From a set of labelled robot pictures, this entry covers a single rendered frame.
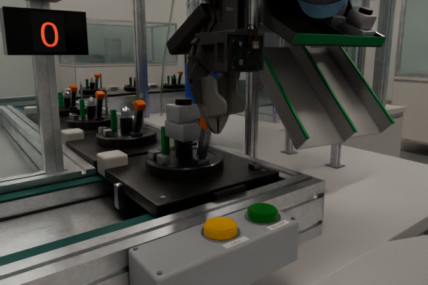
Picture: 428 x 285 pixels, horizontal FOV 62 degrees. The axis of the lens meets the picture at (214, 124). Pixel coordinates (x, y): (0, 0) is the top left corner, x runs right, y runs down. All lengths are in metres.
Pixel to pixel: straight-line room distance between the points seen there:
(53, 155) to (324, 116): 0.55
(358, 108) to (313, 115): 0.17
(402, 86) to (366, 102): 3.87
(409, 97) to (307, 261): 4.26
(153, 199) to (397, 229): 0.45
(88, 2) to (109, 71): 2.83
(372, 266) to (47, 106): 0.59
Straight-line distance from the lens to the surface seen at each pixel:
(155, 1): 12.48
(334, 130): 0.80
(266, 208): 0.49
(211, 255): 0.41
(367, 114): 0.94
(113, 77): 9.55
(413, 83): 4.75
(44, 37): 0.63
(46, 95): 0.68
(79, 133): 0.91
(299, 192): 0.59
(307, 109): 0.80
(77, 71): 9.27
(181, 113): 0.60
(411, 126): 4.81
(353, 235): 0.70
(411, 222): 0.79
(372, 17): 0.88
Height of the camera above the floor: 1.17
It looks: 11 degrees down
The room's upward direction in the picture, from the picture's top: straight up
